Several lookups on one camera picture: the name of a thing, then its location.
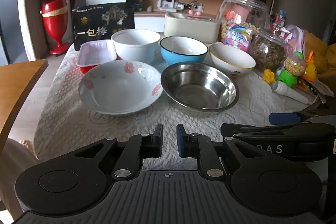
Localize yellow plush toy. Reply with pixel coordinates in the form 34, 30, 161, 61
304, 32, 336, 74

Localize small yellow toy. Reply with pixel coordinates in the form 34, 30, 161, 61
263, 69, 276, 83

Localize stainless steel bowl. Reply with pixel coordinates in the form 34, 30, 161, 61
160, 62, 239, 119

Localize beige rectangular container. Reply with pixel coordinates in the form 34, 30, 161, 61
164, 12, 221, 43

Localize white tube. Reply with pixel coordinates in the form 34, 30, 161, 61
270, 81, 310, 105

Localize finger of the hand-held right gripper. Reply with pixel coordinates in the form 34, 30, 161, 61
220, 123, 281, 139
269, 109, 336, 126

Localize black snack bag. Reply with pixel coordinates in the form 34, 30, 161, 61
72, 2, 136, 51

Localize red rectangular plastic tray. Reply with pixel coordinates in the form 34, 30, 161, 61
77, 39, 117, 74

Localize wooden table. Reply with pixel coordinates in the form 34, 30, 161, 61
0, 59, 49, 136

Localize pink plastic bag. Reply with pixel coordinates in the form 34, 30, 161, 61
282, 24, 305, 57

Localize yellow duck toy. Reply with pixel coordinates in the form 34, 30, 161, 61
302, 51, 320, 81

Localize blue bowl with black rim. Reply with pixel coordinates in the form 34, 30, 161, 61
160, 36, 209, 66

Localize person's beige clothing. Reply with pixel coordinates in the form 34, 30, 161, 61
0, 138, 38, 220

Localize pink candy packet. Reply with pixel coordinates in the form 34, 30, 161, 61
223, 23, 254, 46

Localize white bowl with yellow rim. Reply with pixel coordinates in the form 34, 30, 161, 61
209, 43, 256, 78

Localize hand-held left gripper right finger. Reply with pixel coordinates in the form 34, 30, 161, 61
176, 124, 263, 179

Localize plain white bowl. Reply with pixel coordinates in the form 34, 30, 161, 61
111, 29, 161, 64

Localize white lace tablecloth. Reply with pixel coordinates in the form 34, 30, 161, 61
34, 30, 321, 161

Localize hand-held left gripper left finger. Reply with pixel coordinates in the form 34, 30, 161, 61
74, 124, 164, 180

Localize large glass jar with lid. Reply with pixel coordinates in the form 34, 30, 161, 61
218, 0, 270, 42

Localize white bowl with pink flowers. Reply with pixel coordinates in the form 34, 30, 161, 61
78, 60, 163, 116

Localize green gumball toy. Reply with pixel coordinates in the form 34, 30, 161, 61
276, 51, 306, 87

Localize small glass jar, dried herbs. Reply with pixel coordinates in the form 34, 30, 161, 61
249, 27, 288, 74

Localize red pedestal bin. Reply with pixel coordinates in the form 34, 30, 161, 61
40, 0, 69, 55

